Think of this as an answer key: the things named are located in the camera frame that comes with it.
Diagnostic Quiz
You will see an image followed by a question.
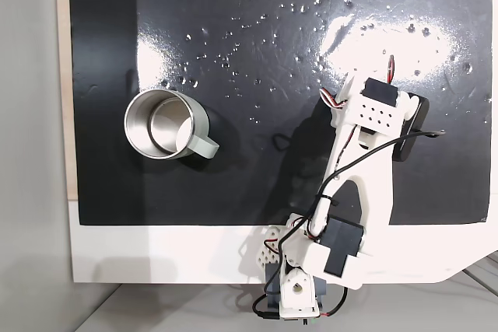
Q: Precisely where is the black glossy mat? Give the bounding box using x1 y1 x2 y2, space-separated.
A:
68 0 493 227

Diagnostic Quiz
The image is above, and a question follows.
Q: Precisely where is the stainless steel mug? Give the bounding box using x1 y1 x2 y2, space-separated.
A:
124 89 221 161

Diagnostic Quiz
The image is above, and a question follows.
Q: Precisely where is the pale wooden board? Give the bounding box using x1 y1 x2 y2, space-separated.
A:
54 0 81 203

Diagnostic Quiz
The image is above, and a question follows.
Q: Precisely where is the black power cable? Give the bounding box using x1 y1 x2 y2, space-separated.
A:
251 287 349 320

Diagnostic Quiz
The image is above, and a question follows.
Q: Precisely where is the black oval camera box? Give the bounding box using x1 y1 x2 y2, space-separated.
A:
392 94 430 163

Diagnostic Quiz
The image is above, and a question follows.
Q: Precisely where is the grey metal frame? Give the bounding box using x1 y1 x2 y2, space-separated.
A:
461 250 498 298

